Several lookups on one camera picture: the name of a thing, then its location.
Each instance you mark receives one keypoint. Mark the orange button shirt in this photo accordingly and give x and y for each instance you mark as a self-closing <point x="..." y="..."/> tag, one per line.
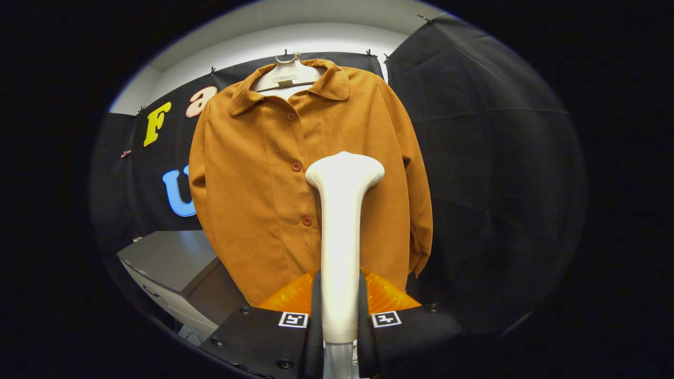
<point x="253" y="184"/>

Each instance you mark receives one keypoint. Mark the white garment hanger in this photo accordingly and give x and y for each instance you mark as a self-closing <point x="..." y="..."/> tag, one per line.
<point x="287" y="73"/>

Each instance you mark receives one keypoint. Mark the grey cabinet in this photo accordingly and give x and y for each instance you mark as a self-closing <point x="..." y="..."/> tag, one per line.
<point x="168" y="258"/>

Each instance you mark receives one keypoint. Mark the white garment steamer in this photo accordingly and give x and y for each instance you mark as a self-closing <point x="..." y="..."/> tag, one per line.
<point x="341" y="237"/>

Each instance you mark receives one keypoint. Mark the black backdrop cloth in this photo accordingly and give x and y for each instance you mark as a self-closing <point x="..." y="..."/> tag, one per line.
<point x="500" y="158"/>

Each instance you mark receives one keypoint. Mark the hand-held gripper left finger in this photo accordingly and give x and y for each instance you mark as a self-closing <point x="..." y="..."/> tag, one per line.
<point x="317" y="342"/>

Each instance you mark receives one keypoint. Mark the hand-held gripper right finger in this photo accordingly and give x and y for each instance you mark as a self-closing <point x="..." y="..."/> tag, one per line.
<point x="364" y="342"/>

